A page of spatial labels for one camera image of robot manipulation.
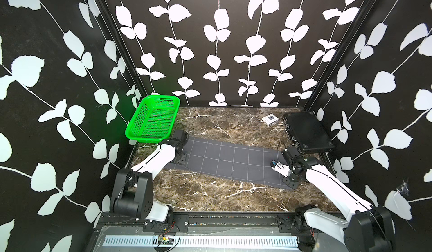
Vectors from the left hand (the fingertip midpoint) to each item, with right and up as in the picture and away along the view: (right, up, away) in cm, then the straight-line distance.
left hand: (177, 155), depth 89 cm
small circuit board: (0, -32, -19) cm, 38 cm away
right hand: (+59, -8, -6) cm, 60 cm away
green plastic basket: (-23, +21, +25) cm, 40 cm away
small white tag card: (+57, +20, +23) cm, 65 cm away
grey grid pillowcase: (+30, -4, +4) cm, 30 cm away
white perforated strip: (-6, -33, -19) cm, 38 cm away
